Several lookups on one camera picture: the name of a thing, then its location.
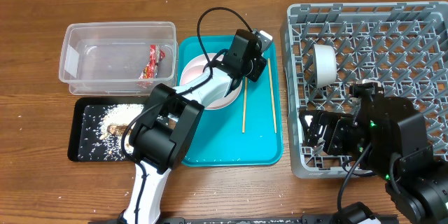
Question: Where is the wooden chopstick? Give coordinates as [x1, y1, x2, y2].
[242, 77, 248, 134]
[267, 58, 277, 134]

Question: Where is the pink plate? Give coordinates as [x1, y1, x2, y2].
[178, 54, 243, 110]

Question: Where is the grey bowl with food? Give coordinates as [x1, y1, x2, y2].
[313, 44, 337, 88]

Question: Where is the red snack wrapper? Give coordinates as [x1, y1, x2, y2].
[139, 45, 165, 79]

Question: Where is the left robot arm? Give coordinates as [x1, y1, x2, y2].
[117, 29, 273, 224]

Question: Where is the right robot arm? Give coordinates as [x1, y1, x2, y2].
[298, 80, 447, 223]

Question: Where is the grey dishwasher rack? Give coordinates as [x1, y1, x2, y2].
[281, 1, 447, 179]

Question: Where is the teal plastic tray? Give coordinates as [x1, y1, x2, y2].
[183, 45, 284, 167]

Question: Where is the clear plastic bin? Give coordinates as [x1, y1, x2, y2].
[59, 21, 178, 96]

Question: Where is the spilled rice pile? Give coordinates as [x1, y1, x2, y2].
[98, 104, 144, 160]

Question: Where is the brown food piece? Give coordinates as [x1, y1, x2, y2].
[99, 124, 127, 140]

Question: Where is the black tray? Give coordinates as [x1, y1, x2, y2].
[67, 97, 146, 162]

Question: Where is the black left cable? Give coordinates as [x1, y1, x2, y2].
[195, 6, 253, 74]

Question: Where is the black cable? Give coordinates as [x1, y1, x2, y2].
[336, 143, 372, 214]
[195, 6, 253, 74]

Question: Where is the black right cable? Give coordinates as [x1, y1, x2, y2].
[336, 143, 372, 214]

